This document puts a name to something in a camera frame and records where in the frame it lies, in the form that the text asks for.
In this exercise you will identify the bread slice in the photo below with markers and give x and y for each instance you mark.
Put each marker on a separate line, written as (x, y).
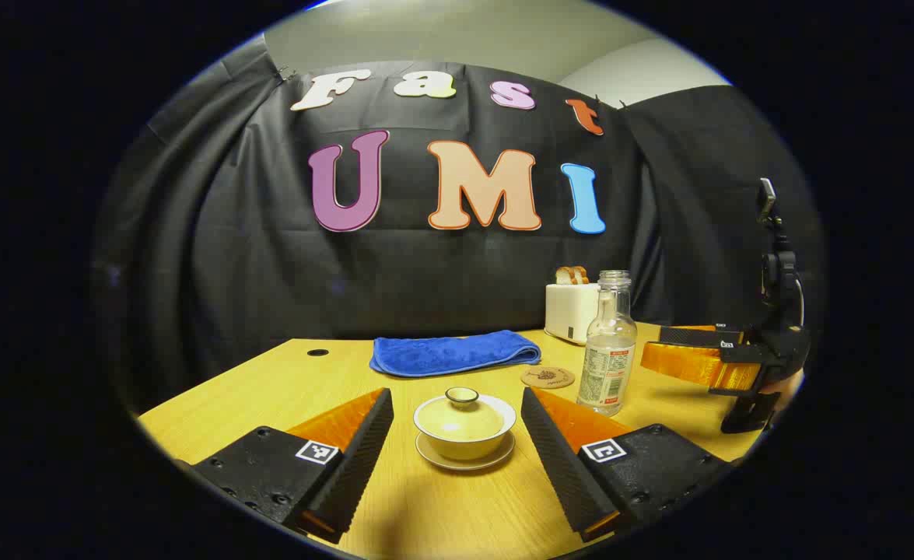
(564, 275)
(580, 274)

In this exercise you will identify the white teacup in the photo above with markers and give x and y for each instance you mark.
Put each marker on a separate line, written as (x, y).
(464, 449)

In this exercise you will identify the blue towel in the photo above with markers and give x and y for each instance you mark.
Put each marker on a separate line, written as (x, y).
(449, 354)

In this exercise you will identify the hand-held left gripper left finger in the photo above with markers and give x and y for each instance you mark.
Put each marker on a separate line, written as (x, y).
(363, 451)

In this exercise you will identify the white saucer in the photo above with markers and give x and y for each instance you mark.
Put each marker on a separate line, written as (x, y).
(464, 465)

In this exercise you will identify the black backdrop cloth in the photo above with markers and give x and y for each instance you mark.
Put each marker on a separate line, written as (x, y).
(270, 257)

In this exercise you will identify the white toaster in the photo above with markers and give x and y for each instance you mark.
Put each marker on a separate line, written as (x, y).
(568, 311)

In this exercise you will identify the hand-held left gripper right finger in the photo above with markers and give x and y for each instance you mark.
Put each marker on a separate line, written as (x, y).
(554, 455)

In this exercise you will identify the clear water bottle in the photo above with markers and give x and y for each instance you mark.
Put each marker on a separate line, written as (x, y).
(607, 365)

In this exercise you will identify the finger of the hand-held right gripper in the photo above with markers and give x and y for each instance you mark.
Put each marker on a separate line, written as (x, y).
(694, 336)
(698, 365)

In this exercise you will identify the round cork coaster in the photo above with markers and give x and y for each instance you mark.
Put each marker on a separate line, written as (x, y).
(548, 378)

